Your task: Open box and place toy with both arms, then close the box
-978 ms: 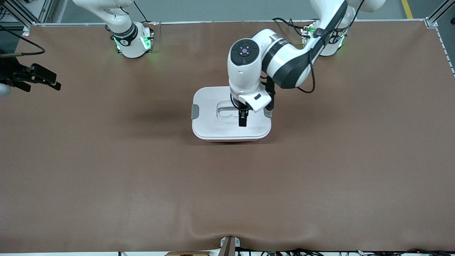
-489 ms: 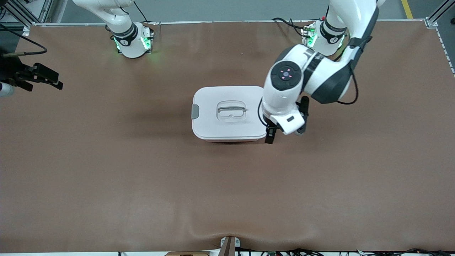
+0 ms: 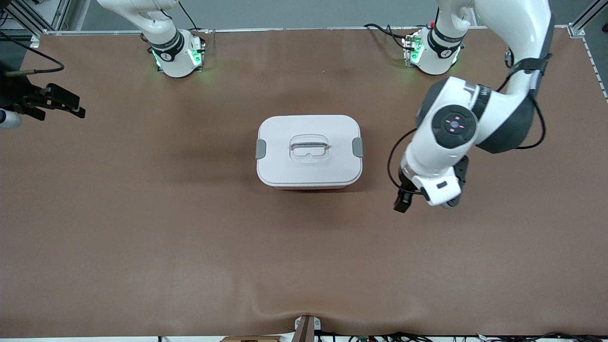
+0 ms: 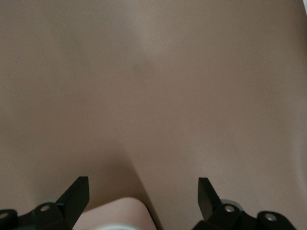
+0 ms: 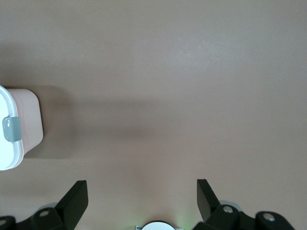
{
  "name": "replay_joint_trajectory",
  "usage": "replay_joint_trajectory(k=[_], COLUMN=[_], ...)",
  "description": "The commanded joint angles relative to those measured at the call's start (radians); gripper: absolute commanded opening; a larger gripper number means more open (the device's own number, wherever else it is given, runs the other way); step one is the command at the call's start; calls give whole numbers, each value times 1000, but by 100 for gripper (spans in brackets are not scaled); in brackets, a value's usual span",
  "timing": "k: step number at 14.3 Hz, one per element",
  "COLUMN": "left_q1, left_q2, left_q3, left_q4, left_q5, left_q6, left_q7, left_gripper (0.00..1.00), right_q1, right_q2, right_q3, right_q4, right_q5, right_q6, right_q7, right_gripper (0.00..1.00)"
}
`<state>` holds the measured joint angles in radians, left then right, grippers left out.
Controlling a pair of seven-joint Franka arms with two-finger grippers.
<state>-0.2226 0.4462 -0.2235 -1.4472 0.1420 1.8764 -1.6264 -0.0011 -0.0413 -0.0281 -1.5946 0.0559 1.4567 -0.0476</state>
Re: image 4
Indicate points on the pink plastic box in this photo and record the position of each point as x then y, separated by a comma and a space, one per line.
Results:
115, 210

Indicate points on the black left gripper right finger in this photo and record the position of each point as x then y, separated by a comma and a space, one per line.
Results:
205, 198

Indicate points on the white box lid grey clips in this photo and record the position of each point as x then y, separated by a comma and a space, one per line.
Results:
120, 228

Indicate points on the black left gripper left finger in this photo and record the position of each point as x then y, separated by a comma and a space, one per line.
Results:
76, 198

